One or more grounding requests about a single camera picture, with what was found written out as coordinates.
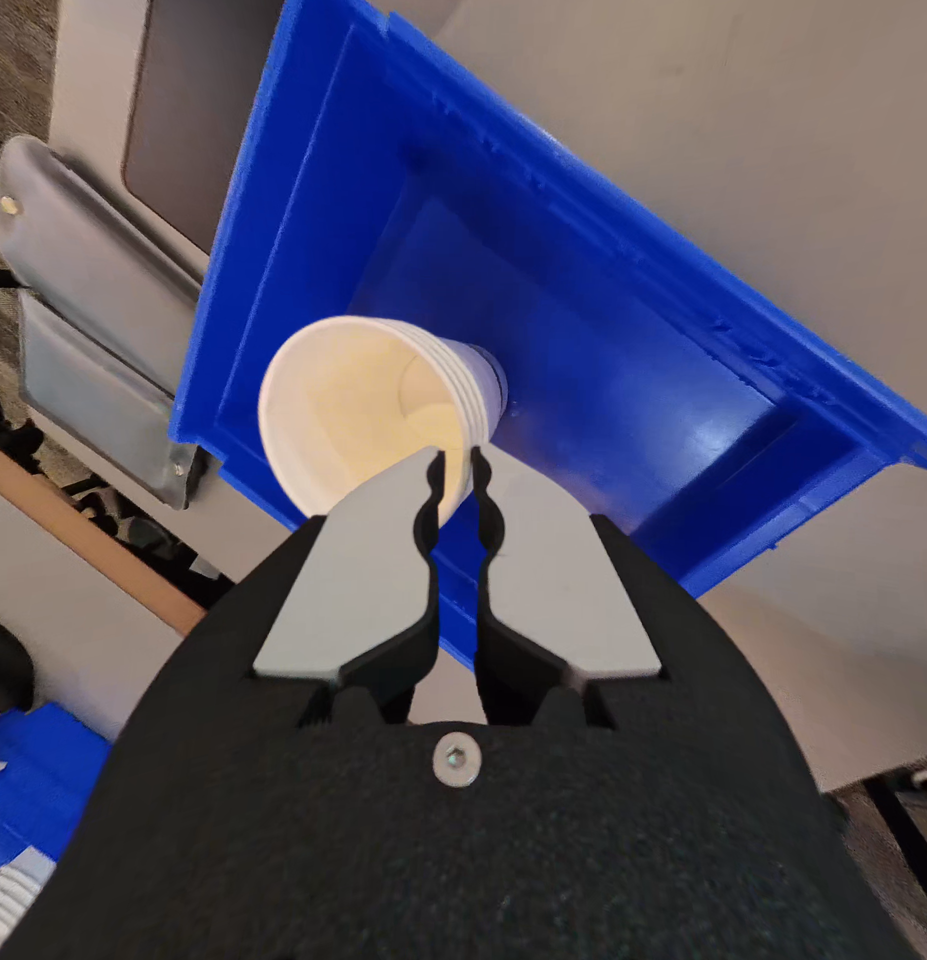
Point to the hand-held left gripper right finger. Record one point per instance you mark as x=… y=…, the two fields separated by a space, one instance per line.
x=568 y=600

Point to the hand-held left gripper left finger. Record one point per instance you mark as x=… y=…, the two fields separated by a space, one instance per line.
x=343 y=600

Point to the blue plastic bin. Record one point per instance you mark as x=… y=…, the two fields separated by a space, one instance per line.
x=621 y=337
x=36 y=780

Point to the black device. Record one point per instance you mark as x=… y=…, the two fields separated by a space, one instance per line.
x=2 y=660

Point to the white paper cup green band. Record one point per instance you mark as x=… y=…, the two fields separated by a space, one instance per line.
x=336 y=405

